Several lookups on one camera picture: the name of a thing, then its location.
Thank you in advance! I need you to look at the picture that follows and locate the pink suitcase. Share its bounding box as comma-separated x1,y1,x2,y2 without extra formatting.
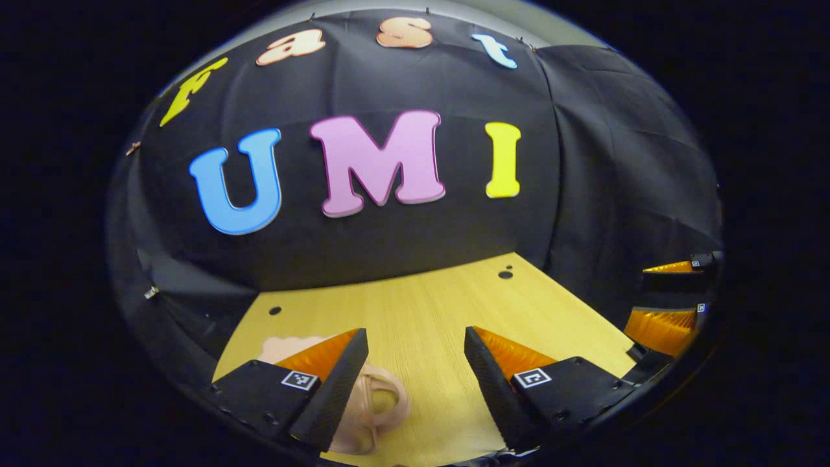
259,334,412,455

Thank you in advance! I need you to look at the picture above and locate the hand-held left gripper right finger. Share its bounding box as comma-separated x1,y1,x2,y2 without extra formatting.
464,326,639,451

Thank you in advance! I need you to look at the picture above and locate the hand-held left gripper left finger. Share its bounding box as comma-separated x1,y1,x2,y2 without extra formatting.
209,328,369,453

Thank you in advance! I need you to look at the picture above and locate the black backdrop cloth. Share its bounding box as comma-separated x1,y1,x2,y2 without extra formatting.
107,10,724,364

